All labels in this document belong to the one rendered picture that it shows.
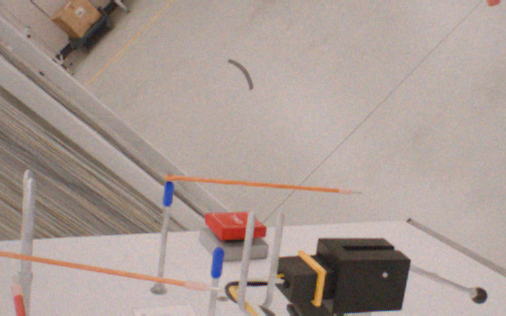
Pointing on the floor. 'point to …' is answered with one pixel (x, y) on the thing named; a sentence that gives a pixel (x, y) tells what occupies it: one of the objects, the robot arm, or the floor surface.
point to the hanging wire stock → (61, 152)
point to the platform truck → (87, 31)
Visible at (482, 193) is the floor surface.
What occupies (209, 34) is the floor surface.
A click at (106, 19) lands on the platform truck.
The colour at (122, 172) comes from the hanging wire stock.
